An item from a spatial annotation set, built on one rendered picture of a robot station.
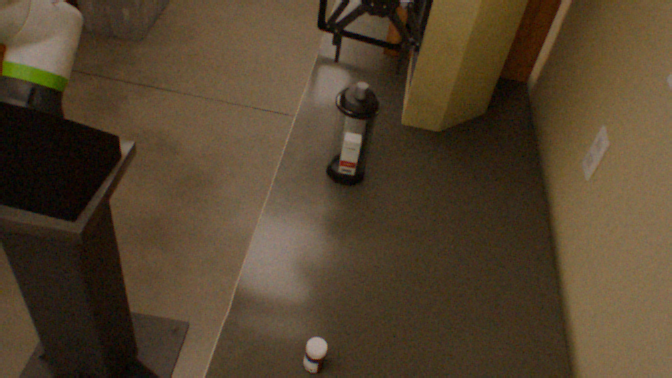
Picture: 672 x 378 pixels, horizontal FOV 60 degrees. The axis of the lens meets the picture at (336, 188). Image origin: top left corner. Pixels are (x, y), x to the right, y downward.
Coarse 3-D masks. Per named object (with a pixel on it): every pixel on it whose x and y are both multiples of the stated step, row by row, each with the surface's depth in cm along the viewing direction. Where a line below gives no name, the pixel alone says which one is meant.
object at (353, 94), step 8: (352, 88) 137; (360, 88) 132; (368, 88) 133; (344, 96) 134; (352, 96) 134; (360, 96) 133; (368, 96) 135; (376, 96) 136; (344, 104) 133; (352, 104) 132; (360, 104) 132; (368, 104) 133; (376, 104) 134; (360, 112) 132; (368, 112) 133
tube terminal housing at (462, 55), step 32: (448, 0) 142; (480, 0) 141; (512, 0) 149; (448, 32) 148; (480, 32) 150; (512, 32) 159; (416, 64) 158; (448, 64) 154; (480, 64) 159; (416, 96) 162; (448, 96) 161; (480, 96) 171
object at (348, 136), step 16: (336, 96) 136; (352, 112) 132; (336, 128) 140; (352, 128) 136; (368, 128) 137; (336, 144) 142; (352, 144) 139; (368, 144) 142; (336, 160) 144; (352, 160) 142
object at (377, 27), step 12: (336, 0) 183; (360, 0) 181; (348, 12) 185; (348, 24) 187; (360, 24) 186; (372, 24) 185; (384, 24) 184; (372, 36) 188; (384, 36) 186; (396, 36) 185
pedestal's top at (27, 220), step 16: (128, 144) 148; (128, 160) 147; (112, 176) 139; (96, 192) 135; (112, 192) 140; (0, 208) 128; (96, 208) 132; (0, 224) 127; (16, 224) 127; (32, 224) 126; (48, 224) 127; (64, 224) 127; (80, 224) 128; (64, 240) 129; (80, 240) 128
